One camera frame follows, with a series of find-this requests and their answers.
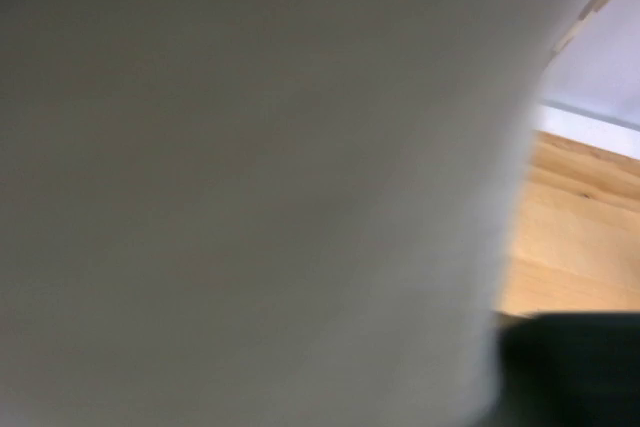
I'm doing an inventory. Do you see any white sock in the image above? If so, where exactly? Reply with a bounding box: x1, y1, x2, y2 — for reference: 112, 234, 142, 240
1, 0, 586, 426

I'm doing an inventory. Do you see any wooden hanger rack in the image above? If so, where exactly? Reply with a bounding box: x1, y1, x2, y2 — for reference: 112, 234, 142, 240
500, 0, 639, 317

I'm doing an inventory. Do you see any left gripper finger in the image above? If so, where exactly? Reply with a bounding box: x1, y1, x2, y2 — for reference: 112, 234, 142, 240
479, 312, 639, 426

